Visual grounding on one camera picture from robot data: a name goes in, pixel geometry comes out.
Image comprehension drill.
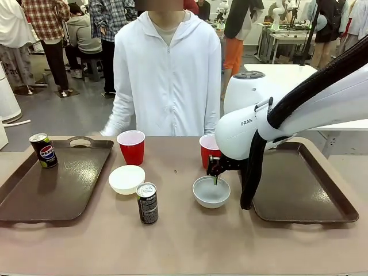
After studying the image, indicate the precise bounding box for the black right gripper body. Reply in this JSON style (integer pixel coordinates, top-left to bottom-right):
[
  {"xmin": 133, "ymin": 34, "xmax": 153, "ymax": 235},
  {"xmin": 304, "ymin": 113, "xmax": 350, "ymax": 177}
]
[{"xmin": 206, "ymin": 154, "xmax": 244, "ymax": 177}]

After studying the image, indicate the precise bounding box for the white bowl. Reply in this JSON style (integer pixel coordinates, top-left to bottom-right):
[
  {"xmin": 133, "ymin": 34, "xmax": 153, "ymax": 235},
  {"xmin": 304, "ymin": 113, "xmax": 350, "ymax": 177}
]
[
  {"xmin": 191, "ymin": 176, "xmax": 232, "ymax": 210},
  {"xmin": 108, "ymin": 164, "xmax": 146, "ymax": 196}
]

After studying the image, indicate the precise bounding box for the person's left forearm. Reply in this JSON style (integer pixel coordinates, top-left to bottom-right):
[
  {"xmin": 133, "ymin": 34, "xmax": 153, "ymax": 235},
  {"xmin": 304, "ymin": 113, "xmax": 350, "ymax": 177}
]
[{"xmin": 203, "ymin": 94, "xmax": 222, "ymax": 136}]

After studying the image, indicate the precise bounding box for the person's right forearm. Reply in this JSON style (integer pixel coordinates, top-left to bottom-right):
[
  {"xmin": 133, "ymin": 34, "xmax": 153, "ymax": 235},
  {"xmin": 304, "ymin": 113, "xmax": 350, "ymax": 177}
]
[{"xmin": 105, "ymin": 93, "xmax": 136, "ymax": 136}]

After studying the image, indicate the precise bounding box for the red plastic cup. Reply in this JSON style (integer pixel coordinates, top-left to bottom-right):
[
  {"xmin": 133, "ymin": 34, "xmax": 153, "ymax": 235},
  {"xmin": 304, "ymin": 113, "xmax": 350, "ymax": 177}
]
[
  {"xmin": 198, "ymin": 133, "xmax": 223, "ymax": 170},
  {"xmin": 116, "ymin": 129, "xmax": 146, "ymax": 166}
]

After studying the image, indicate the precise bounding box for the black Pepsi can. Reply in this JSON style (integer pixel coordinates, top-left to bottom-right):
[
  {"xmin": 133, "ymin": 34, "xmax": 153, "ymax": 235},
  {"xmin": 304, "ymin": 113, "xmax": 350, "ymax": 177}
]
[
  {"xmin": 135, "ymin": 182, "xmax": 159, "ymax": 225},
  {"xmin": 29, "ymin": 133, "xmax": 59, "ymax": 169}
]

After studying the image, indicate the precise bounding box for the brown plastic tray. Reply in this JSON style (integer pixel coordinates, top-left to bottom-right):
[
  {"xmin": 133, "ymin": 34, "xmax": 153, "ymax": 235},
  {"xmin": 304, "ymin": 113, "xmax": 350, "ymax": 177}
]
[
  {"xmin": 249, "ymin": 140, "xmax": 360, "ymax": 224},
  {"xmin": 0, "ymin": 136, "xmax": 115, "ymax": 228}
]

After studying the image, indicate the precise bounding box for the person in white hoodie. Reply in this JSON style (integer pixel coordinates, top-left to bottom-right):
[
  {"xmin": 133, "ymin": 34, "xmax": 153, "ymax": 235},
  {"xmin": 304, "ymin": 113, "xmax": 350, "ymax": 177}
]
[{"xmin": 100, "ymin": 0, "xmax": 223, "ymax": 137}]

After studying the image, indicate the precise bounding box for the white table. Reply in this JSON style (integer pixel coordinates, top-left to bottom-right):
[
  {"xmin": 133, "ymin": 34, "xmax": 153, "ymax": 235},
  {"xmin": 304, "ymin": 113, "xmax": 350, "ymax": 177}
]
[{"xmin": 243, "ymin": 63, "xmax": 368, "ymax": 150}]

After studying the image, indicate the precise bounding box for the person in orange shorts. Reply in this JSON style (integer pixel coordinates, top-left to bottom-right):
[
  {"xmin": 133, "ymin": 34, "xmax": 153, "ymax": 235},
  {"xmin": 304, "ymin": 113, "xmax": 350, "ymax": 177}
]
[{"xmin": 223, "ymin": 0, "xmax": 265, "ymax": 79}]

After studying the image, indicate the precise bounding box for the black pole stand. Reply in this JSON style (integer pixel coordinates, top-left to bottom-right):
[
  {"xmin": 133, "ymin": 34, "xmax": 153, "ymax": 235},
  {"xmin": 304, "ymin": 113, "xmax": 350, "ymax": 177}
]
[{"xmin": 297, "ymin": 0, "xmax": 320, "ymax": 67}]

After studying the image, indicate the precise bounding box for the grey stool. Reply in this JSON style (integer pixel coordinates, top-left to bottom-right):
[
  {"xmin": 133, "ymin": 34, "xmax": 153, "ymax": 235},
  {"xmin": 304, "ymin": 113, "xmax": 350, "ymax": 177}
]
[{"xmin": 80, "ymin": 58, "xmax": 104, "ymax": 82}]

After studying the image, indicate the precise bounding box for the person in black jacket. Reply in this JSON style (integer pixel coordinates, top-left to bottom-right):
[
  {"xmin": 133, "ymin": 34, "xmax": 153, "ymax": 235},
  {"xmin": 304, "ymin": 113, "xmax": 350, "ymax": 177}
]
[{"xmin": 312, "ymin": 0, "xmax": 347, "ymax": 70}]

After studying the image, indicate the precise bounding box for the person in blue plaid shirt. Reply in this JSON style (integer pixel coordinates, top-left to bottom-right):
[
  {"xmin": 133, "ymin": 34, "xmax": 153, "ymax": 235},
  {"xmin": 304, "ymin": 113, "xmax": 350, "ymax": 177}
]
[{"xmin": 88, "ymin": 0, "xmax": 139, "ymax": 95}]

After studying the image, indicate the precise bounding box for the seated person in grey hoodie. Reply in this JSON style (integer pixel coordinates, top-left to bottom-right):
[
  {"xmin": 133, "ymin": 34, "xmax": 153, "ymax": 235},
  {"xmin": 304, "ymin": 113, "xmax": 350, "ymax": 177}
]
[{"xmin": 63, "ymin": 2, "xmax": 104, "ymax": 79}]

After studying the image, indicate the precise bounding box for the white pipe piece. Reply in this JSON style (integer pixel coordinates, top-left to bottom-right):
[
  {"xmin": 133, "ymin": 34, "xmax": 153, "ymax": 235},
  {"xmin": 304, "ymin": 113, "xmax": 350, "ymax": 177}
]
[{"xmin": 2, "ymin": 118, "xmax": 31, "ymax": 127}]

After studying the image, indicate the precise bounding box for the person in red plaid shirt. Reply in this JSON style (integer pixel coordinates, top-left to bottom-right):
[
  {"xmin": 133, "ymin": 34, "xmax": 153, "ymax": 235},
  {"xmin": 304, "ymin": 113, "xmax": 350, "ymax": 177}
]
[{"xmin": 21, "ymin": 0, "xmax": 71, "ymax": 93}]

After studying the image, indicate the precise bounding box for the white cylindrical appliance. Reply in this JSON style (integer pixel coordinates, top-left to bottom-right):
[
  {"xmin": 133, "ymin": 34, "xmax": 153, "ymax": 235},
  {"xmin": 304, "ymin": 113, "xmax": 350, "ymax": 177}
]
[{"xmin": 0, "ymin": 60, "xmax": 23, "ymax": 125}]

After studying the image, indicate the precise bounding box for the person in white shirt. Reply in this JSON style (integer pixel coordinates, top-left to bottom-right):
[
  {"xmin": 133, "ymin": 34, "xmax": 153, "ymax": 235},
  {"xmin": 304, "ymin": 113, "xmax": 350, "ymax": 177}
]
[{"xmin": 0, "ymin": 0, "xmax": 37, "ymax": 89}]

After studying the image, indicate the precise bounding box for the black cable sleeve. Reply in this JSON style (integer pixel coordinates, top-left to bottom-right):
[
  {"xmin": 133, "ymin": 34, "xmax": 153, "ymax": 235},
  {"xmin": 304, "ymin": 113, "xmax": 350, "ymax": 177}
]
[{"xmin": 240, "ymin": 43, "xmax": 368, "ymax": 211}]

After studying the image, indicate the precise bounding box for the white workbench with frame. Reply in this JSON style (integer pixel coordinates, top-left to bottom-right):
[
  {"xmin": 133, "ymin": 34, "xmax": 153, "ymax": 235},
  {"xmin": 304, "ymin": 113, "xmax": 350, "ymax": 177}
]
[{"xmin": 258, "ymin": 22, "xmax": 319, "ymax": 64}]

